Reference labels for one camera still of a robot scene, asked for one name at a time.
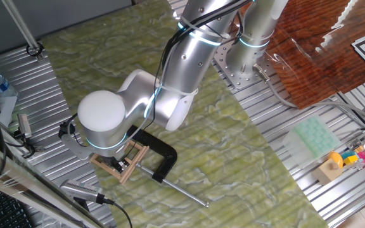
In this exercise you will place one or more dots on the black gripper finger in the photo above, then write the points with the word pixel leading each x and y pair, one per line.
pixel 121 168
pixel 128 162

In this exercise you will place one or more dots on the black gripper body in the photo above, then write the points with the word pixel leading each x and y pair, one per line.
pixel 115 161

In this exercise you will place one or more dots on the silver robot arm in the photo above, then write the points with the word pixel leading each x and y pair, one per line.
pixel 189 66

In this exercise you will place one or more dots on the black C-clamp with steel screw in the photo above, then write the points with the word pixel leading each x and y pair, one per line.
pixel 166 150

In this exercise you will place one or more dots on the green marble pattern mat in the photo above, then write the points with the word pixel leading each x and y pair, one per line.
pixel 217 152

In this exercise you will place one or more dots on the black keyboard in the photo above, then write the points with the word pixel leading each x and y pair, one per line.
pixel 2 209

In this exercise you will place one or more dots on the white paper sheet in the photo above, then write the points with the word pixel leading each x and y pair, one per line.
pixel 3 109

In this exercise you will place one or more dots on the aluminium stand pole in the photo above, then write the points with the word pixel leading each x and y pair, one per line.
pixel 19 23

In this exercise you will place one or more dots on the translucent green plastic box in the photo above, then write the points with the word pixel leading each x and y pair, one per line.
pixel 312 139

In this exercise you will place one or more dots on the tan wooden toy block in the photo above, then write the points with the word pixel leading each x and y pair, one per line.
pixel 326 172

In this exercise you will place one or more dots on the glossy brown wood-grain board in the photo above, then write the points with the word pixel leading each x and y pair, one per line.
pixel 312 63

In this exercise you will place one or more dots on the teal toy piece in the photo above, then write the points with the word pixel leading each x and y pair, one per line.
pixel 348 154

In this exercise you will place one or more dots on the yellow toy block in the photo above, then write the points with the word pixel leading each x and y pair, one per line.
pixel 350 160

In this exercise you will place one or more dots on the small tan wooden cube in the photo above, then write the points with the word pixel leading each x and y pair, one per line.
pixel 358 149

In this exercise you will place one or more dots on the pink toy piece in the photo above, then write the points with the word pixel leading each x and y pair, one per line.
pixel 363 156

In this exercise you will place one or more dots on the wooden model window frame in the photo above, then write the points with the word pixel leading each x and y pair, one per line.
pixel 135 168

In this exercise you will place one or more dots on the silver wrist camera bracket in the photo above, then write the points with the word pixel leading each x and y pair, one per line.
pixel 74 147

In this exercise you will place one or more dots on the silver depth camera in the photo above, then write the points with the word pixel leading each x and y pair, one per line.
pixel 24 126
pixel 79 190

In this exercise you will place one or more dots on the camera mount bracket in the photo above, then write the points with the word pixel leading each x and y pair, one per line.
pixel 38 148
pixel 81 202

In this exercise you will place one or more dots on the grey metal desk frame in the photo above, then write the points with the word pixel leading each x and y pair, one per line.
pixel 27 187

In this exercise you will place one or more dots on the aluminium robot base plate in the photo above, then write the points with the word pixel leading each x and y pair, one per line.
pixel 233 74

